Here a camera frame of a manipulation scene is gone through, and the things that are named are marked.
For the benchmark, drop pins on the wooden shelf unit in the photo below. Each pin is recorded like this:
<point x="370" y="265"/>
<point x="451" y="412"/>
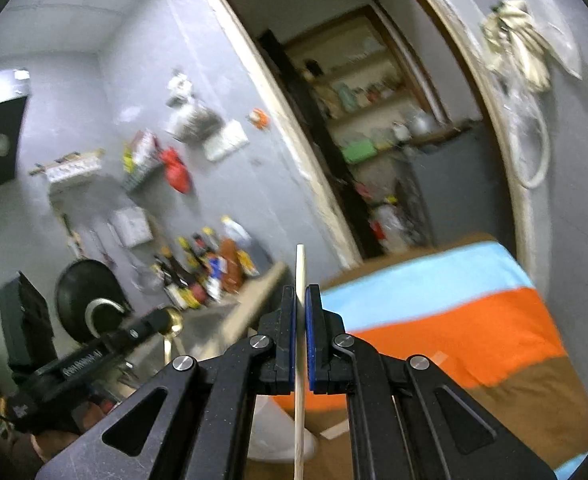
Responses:
<point x="354" y="75"/>

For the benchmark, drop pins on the green thermos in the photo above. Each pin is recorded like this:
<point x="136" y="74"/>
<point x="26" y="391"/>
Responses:
<point x="344" y="97"/>

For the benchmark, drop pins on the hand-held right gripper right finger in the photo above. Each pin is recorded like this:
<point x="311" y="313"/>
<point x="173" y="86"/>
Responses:
<point x="313" y="350"/>

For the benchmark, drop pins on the white wall basket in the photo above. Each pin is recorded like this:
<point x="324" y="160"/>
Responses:
<point x="71" y="167"/>

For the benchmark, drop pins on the wooden chopstick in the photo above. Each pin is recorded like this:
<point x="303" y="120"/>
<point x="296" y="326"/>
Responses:
<point x="301" y="270"/>

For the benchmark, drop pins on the bundle of seasoning packets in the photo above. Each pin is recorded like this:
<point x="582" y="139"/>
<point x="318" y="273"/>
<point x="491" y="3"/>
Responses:
<point x="139" y="152"/>

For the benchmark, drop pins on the large oil jug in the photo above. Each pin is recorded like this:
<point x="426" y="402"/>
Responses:
<point x="235" y="234"/>

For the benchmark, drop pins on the metal wall shelf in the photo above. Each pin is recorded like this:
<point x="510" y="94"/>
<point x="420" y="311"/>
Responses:
<point x="141" y="177"/>

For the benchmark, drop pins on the orange plug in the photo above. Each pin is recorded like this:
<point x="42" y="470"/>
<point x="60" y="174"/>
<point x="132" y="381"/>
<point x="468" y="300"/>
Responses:
<point x="258" y="117"/>

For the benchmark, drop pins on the black wok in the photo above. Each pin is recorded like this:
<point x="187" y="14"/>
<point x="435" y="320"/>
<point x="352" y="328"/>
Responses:
<point x="81" y="290"/>

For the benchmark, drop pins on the white plastic utensil caddy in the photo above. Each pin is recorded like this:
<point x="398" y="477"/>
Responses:
<point x="274" y="430"/>

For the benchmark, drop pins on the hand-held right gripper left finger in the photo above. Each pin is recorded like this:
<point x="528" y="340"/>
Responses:
<point x="289" y="350"/>

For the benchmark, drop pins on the grey cabinet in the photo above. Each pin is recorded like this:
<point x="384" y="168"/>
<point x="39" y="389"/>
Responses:
<point x="454" y="190"/>

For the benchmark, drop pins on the white wall holder box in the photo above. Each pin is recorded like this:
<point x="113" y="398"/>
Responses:
<point x="131" y="227"/>

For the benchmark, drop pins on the striped colourful blanket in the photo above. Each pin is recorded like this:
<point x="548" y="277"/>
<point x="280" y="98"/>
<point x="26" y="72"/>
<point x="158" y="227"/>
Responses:
<point x="449" y="320"/>

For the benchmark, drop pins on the blue white packet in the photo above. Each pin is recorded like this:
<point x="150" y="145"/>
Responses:
<point x="216" y="272"/>

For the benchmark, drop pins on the dark sauce bottle yellow label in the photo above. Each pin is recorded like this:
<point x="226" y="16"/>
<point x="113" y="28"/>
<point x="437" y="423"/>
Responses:
<point x="188" y="275"/>

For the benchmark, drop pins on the wooden door frame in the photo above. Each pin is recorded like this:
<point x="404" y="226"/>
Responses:
<point x="284" y="125"/>

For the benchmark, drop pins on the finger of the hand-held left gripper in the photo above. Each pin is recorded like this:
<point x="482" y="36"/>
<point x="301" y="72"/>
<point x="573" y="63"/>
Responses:
<point x="141" y="330"/>

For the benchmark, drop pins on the red plastic bag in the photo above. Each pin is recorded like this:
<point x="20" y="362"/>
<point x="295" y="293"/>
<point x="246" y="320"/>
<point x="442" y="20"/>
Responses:
<point x="176" y="170"/>

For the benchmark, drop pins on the steel cooking pot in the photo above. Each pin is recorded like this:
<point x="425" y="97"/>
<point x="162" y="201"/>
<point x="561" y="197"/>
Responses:
<point x="421" y="122"/>

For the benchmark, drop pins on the plastic jug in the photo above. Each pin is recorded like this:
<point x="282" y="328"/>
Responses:
<point x="386" y="227"/>

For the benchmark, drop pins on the green box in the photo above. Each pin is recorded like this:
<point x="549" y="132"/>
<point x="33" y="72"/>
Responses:
<point x="359" y="151"/>

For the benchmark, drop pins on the person's left hand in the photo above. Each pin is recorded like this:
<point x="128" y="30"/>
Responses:
<point x="69" y="435"/>

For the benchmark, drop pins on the gold spoon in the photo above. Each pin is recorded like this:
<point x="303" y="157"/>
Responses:
<point x="173" y="322"/>

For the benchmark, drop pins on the white wall socket panel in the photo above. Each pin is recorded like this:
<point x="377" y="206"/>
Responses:
<point x="226" y="141"/>

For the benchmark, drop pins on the cream rubber gloves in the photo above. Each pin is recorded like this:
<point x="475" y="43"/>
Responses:
<point x="516" y="40"/>

